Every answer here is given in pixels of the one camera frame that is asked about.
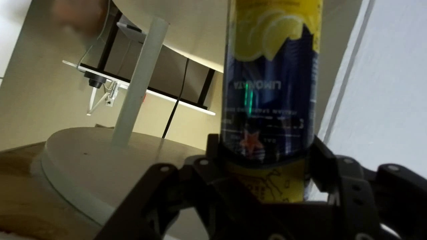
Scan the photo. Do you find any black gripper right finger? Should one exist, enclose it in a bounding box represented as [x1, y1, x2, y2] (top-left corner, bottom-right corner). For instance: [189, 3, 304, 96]
[305, 136, 427, 240]

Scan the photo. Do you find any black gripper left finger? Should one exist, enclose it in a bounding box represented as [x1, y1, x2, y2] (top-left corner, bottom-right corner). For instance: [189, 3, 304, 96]
[92, 133, 233, 240]

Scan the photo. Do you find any blue yellow lemonade can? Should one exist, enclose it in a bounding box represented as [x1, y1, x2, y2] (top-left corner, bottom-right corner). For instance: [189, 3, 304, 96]
[218, 0, 324, 205]

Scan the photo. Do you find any pinkish brown rounded object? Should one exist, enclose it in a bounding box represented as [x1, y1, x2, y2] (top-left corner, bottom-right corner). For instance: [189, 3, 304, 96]
[49, 0, 110, 37]

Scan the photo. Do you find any white round pedestal table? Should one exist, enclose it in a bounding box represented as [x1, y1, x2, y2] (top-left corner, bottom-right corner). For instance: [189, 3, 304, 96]
[29, 0, 229, 229]

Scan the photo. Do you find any black hanging cable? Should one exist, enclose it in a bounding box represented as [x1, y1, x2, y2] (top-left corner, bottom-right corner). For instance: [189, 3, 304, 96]
[160, 59, 190, 140]

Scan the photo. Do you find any small white camera tripod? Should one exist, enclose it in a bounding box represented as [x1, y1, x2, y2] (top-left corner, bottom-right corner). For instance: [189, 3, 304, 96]
[84, 72, 120, 117]

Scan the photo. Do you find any thin grey wire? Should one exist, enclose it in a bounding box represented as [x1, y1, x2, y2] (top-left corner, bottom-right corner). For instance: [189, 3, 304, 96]
[76, 0, 113, 69]

